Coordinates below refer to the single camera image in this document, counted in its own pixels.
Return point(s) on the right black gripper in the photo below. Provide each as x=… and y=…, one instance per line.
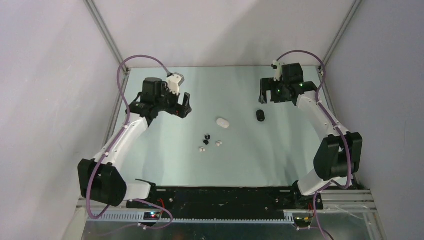
x=268, y=84

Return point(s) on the black earbud charging case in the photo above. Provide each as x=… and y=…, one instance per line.
x=260, y=115

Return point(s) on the left controller board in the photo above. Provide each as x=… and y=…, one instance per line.
x=152, y=216

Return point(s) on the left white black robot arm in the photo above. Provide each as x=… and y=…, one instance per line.
x=99, y=177

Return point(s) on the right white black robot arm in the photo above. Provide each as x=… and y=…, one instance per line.
x=339, y=153

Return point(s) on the right controller board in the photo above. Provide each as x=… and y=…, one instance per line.
x=303, y=222

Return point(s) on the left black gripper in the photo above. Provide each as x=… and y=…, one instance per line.
x=175, y=110

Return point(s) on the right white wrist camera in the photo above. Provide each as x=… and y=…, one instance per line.
x=278, y=67

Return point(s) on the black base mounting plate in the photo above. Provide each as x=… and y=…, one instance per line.
x=232, y=203

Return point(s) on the aluminium frame rail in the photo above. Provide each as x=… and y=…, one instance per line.
x=351, y=201

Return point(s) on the white earbud charging case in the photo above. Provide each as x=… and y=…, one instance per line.
x=223, y=123

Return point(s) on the controller board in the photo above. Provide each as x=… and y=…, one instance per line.
x=303, y=222
x=152, y=216

